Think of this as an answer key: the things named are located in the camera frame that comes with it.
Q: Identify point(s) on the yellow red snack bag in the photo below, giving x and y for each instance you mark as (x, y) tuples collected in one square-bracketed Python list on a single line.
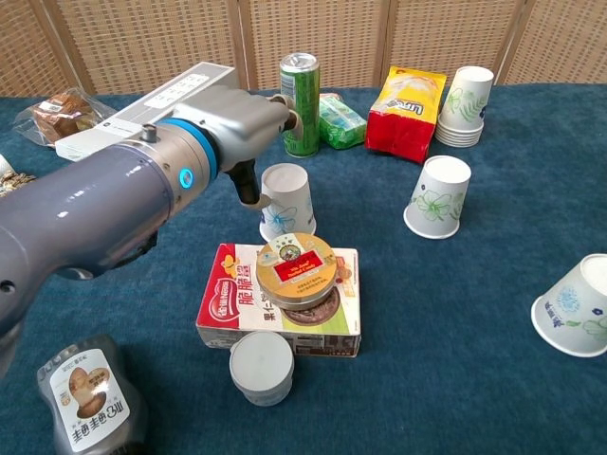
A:
[(405, 118)]

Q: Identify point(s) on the green drink can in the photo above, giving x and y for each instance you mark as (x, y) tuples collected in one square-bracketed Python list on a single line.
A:
[(303, 76)]

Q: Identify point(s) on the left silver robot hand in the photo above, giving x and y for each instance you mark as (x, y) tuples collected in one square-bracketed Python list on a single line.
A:
[(232, 123)]

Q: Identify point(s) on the paper cup blue text print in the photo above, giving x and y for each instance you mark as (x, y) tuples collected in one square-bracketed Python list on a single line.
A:
[(574, 313)]

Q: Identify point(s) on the round gold tin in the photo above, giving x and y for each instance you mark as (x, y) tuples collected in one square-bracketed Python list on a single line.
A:
[(296, 270)]

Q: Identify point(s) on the grey squeeze sauce bottle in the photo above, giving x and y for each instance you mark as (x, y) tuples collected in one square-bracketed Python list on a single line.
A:
[(87, 398)]

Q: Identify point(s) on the red white wafer box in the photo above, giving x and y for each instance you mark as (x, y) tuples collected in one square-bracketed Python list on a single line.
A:
[(227, 298)]

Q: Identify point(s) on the bread in clear wrapper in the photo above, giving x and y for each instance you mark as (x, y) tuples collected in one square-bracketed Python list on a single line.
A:
[(59, 116)]

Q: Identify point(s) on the woven bamboo folding screen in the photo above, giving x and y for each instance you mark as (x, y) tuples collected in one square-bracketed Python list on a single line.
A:
[(156, 38)]

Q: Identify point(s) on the paper cup blue flower print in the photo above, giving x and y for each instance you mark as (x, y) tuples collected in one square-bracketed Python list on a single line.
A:
[(289, 204)]

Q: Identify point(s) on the paper cup green flower print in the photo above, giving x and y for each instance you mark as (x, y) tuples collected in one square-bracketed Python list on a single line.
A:
[(436, 204)]

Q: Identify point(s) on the long white power strip box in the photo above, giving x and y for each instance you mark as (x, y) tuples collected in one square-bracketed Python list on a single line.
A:
[(142, 109)]

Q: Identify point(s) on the blue table cloth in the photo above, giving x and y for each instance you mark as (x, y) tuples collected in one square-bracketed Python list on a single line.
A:
[(450, 403)]

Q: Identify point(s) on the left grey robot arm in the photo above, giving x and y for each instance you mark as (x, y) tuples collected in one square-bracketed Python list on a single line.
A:
[(85, 213)]

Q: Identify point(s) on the white paper cup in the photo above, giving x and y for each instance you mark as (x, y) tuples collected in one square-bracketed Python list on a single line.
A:
[(467, 104)]

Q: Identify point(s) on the green carton pack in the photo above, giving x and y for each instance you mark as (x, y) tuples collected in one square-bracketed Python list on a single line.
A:
[(341, 123)]

